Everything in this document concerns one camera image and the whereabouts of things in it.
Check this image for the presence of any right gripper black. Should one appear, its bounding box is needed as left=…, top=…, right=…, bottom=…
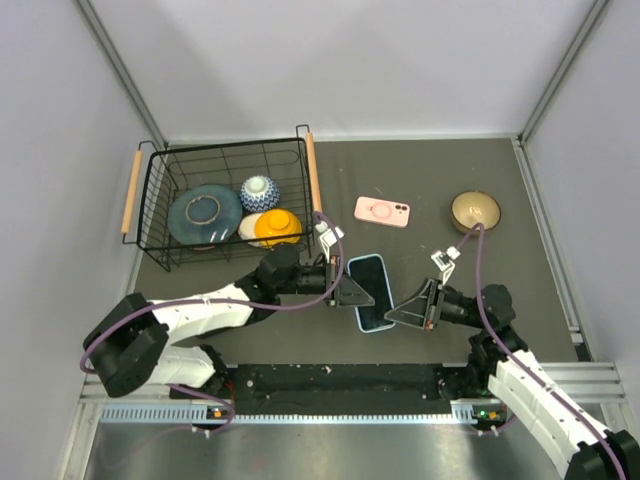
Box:
left=385, top=277, right=487, bottom=330

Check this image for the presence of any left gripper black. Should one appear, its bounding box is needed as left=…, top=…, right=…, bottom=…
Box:
left=276, top=255, right=374, bottom=307

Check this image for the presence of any teal smartphone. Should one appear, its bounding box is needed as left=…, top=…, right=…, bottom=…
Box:
left=348, top=256, right=395, bottom=332

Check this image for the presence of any light blue phone case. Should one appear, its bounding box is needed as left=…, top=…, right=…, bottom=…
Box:
left=346, top=253, right=397, bottom=335

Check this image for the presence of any pink phone case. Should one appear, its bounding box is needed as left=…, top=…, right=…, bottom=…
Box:
left=354, top=196, right=410, bottom=228

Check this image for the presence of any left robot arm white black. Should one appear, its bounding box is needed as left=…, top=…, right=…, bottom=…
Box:
left=80, top=244, right=375, bottom=398

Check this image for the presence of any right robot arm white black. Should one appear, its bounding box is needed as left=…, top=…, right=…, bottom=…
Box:
left=385, top=279, right=639, bottom=479

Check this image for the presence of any yellow bowl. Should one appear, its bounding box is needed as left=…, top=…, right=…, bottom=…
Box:
left=254, top=209, right=303, bottom=248

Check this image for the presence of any gold brown bowl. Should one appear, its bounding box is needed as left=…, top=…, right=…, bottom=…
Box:
left=450, top=191, right=501, bottom=233

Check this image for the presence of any cream white bowl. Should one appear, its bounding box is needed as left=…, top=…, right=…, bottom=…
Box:
left=238, top=213, right=262, bottom=248

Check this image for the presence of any blue white patterned bowl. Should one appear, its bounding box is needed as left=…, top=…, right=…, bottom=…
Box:
left=240, top=175, right=281, bottom=213

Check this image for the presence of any dark blue ceramic plate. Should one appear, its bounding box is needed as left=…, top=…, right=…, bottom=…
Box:
left=167, top=184, right=243, bottom=246

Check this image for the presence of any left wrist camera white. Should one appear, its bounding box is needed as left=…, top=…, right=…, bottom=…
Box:
left=315, top=220, right=344, bottom=263

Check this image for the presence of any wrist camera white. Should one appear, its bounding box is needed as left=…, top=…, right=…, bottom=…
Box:
left=431, top=246, right=460, bottom=285
left=315, top=220, right=344, bottom=263

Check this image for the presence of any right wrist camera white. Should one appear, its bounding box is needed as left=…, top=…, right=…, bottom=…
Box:
left=431, top=246, right=460, bottom=285

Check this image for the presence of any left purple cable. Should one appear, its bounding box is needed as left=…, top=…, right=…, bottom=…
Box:
left=79, top=211, right=346, bottom=436

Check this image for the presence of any purple cable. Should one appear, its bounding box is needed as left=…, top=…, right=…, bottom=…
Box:
left=454, top=222, right=629, bottom=480
left=79, top=211, right=346, bottom=436

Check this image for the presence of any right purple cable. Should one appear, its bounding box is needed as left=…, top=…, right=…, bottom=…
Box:
left=454, top=222, right=629, bottom=480

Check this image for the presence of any right wooden basket handle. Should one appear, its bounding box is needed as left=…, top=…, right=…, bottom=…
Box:
left=305, top=131, right=323, bottom=212

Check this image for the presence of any wooden basket handle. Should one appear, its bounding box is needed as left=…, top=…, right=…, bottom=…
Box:
left=121, top=148, right=143, bottom=236
left=305, top=131, right=323, bottom=212

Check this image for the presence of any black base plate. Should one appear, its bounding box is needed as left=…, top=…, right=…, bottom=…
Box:
left=168, top=362, right=501, bottom=416

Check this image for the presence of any black wire basket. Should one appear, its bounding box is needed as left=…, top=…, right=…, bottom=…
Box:
left=120, top=124, right=319, bottom=271

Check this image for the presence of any white slotted cable duct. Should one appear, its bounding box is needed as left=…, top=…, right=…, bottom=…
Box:
left=99, top=403, right=489, bottom=426

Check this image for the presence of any left wooden basket handle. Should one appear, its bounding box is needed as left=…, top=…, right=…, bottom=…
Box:
left=121, top=148, right=143, bottom=236

